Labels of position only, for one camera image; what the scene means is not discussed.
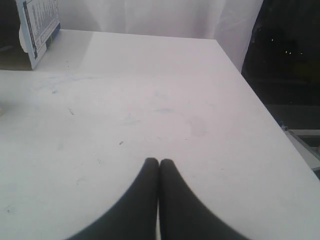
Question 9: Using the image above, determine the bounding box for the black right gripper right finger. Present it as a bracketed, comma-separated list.
[159, 159, 246, 240]

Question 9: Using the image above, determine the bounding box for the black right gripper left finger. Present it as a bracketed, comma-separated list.
[70, 158, 159, 240]

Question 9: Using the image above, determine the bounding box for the blue white cardboard box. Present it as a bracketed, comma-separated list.
[0, 0, 61, 71]

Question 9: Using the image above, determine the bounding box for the white backdrop curtain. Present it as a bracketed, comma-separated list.
[58, 0, 263, 70]

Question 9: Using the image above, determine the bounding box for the metal frame beside table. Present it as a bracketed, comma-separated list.
[279, 121, 320, 173]

